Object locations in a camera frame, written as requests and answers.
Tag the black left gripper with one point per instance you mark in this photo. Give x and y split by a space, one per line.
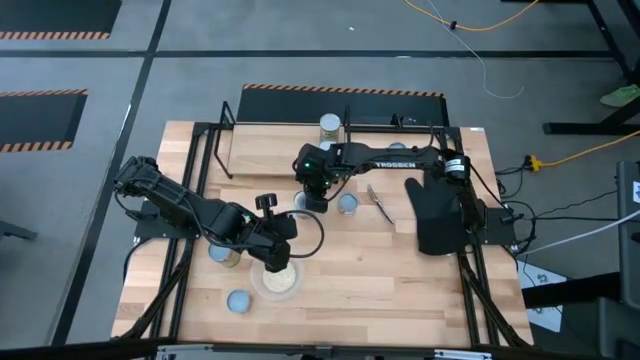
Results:
277 232

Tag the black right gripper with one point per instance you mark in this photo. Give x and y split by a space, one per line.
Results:
315 167

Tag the short orange-print oranges can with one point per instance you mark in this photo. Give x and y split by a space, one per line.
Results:
348 203

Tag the translucent white bowl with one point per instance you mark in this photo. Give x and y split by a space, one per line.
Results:
259 286

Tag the black oven mitt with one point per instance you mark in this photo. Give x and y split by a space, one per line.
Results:
435 220

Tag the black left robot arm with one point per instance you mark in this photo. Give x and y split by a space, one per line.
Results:
200 210

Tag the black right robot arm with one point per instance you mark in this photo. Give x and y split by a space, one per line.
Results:
395 163

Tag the heap of pale grains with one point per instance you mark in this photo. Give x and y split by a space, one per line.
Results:
280 282

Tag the black mat with striped edge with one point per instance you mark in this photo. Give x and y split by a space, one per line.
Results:
280 107
35 120
50 15

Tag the silver metal kitchen utensil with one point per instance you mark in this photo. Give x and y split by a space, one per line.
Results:
381 205

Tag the short can with pale label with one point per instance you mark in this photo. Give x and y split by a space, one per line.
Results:
239 301

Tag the white sheet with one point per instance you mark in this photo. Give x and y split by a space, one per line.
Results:
540 277

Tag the dark grey stand leg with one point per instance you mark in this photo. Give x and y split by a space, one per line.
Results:
17 231

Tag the black stand foot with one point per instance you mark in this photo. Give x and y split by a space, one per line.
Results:
570 292

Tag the person's foot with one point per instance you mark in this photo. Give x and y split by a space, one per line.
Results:
622 95

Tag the grey cabinet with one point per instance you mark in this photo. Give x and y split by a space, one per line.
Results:
627 250

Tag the dark grey case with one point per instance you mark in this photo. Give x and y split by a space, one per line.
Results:
620 330

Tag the wooden shelf with black frame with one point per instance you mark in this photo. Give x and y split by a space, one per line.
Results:
260 150

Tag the black metal table frame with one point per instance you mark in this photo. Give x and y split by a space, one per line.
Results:
380 129

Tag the silver metal bracket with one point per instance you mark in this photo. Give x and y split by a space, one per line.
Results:
462 355
185 352

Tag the black neighbouring table frame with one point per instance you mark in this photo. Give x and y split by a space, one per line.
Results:
590 128

